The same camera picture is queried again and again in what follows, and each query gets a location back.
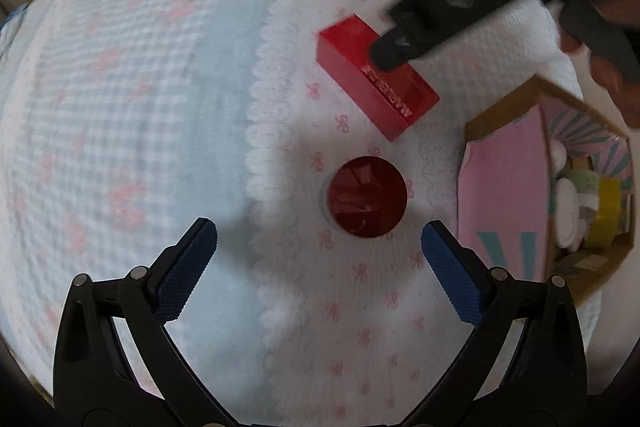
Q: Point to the printed blue pink blanket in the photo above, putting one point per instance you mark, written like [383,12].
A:
[150,107]

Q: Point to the round red jar lid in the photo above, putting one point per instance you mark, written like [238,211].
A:
[366,196]

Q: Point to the small white cap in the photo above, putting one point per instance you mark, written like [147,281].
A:
[559,153]

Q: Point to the person's right hand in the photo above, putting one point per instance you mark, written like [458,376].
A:
[622,97]

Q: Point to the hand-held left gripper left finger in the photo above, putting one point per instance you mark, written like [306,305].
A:
[182,267]

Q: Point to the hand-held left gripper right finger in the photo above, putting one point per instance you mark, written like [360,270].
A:
[452,269]

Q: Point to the red box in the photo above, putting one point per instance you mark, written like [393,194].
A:
[380,82]

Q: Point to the pink printed cardboard box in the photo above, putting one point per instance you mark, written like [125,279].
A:
[505,187]

